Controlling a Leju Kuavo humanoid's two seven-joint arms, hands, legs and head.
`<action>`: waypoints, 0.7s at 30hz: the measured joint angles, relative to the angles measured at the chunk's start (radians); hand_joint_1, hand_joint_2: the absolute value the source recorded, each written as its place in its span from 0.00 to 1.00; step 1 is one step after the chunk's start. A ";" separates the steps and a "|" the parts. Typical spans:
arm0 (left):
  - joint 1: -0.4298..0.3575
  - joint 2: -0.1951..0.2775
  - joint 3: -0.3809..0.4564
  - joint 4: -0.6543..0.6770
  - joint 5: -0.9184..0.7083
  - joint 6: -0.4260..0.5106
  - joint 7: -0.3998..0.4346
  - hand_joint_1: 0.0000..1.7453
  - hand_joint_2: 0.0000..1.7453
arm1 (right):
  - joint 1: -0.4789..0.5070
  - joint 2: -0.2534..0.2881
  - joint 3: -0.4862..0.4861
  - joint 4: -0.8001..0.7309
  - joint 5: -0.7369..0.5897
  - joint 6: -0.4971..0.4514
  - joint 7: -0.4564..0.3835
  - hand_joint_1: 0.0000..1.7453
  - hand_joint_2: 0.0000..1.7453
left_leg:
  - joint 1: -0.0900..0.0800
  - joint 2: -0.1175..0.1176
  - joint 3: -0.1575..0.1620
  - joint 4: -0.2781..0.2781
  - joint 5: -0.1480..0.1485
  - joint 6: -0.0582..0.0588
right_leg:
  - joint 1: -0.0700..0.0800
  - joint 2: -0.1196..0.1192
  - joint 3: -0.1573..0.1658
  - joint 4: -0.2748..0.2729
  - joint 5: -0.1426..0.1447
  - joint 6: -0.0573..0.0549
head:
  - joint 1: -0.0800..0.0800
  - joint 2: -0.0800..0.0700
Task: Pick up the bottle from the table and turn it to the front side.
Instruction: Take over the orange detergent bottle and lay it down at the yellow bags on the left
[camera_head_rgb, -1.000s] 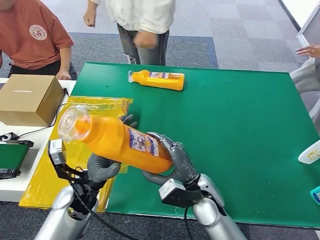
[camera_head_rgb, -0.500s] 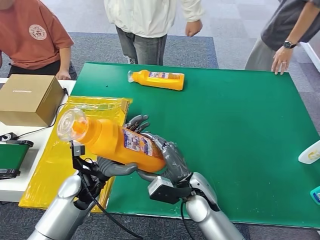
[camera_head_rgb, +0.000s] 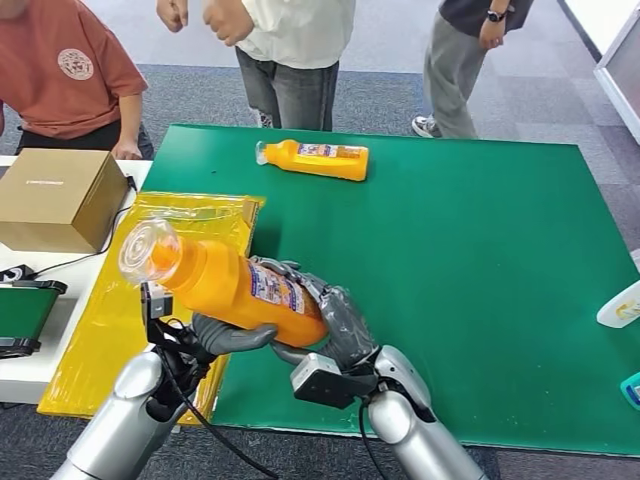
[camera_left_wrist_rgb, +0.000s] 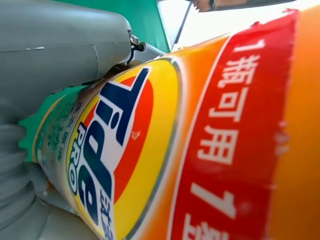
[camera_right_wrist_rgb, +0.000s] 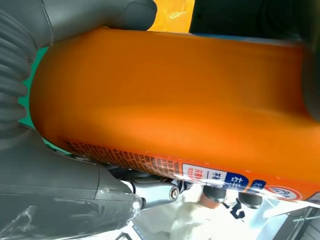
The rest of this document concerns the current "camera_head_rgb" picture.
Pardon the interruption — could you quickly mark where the person's left hand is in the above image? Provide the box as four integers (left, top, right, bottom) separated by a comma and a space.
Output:
202, 0, 255, 48
110, 137, 144, 162
478, 18, 507, 51

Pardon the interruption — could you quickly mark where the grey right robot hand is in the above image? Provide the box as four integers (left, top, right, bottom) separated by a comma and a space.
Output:
250, 256, 378, 372

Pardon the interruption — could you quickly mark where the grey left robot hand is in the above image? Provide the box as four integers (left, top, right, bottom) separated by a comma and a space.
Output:
191, 311, 279, 359

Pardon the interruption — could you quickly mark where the person's right hand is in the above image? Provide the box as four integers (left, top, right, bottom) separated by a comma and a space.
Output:
155, 0, 189, 34

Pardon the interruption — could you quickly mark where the orange detergent bottle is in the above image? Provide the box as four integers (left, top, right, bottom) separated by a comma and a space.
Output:
118, 218, 330, 349
254, 139, 370, 183

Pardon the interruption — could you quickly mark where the white plastic bottle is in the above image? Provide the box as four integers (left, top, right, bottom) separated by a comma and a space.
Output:
596, 280, 640, 330

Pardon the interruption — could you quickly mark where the person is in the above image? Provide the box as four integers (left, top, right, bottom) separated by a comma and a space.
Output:
155, 0, 357, 132
411, 0, 535, 140
0, 0, 155, 162

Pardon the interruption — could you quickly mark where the brown cardboard box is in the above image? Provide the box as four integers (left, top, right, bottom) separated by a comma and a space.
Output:
0, 147, 132, 254

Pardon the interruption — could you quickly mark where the white side table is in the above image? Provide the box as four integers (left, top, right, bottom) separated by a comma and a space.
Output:
0, 155, 153, 405

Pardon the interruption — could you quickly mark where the yellow plastic bag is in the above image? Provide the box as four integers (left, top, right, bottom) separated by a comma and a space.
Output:
38, 192, 266, 425

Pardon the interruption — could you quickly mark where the small black device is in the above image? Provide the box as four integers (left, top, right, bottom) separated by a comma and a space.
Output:
0, 264, 37, 284

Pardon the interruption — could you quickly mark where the green table mat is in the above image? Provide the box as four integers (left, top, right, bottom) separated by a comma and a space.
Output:
142, 124, 640, 458

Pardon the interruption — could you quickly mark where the black-framed green screen device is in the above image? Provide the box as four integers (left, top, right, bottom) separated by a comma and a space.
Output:
0, 279, 69, 359

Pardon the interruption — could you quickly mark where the teal plastic container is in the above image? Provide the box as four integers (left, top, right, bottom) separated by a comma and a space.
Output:
620, 372, 640, 412

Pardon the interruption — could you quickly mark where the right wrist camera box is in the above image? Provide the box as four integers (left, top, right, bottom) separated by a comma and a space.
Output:
290, 352, 378, 411

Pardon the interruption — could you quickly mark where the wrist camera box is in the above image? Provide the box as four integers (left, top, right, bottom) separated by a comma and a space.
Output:
140, 281, 174, 326
290, 352, 378, 411

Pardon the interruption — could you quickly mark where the thin black cable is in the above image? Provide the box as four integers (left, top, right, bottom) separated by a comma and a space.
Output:
29, 175, 138, 280

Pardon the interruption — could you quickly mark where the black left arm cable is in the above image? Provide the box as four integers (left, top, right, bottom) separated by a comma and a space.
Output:
157, 357, 279, 480

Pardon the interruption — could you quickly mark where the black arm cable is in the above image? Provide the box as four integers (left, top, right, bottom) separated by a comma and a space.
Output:
157, 357, 279, 480
358, 397, 389, 480

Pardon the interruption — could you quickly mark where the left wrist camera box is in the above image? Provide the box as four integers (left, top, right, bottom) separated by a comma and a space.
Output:
140, 281, 174, 326

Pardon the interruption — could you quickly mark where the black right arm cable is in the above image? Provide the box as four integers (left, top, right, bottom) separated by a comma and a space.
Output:
358, 397, 389, 480

